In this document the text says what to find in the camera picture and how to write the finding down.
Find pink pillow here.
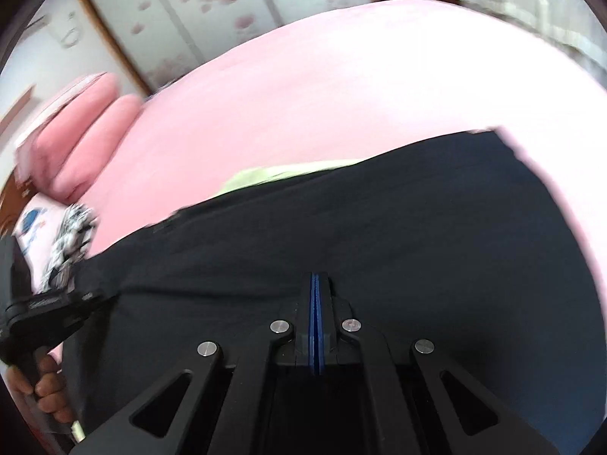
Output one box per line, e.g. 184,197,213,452
16,73,120,187
51,94,146,202

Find person's left hand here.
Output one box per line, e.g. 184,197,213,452
6,345,75,426

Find green and black jacket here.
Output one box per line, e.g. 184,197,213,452
61,130,594,455

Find floral sliding door wardrobe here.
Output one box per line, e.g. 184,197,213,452
73,0,381,99

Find black and white patterned cloth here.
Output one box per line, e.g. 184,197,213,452
42,202,101,291

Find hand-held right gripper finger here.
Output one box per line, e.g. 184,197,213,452
316,272,566,455
71,272,316,455

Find white pillow with blue print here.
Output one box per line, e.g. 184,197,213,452
11,193,73,295

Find grey and white curtain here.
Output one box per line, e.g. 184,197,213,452
456,0,607,74

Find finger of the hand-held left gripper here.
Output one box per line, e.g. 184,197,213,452
59,289,111,342

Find wooden headboard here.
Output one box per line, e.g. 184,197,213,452
0,169,35,238

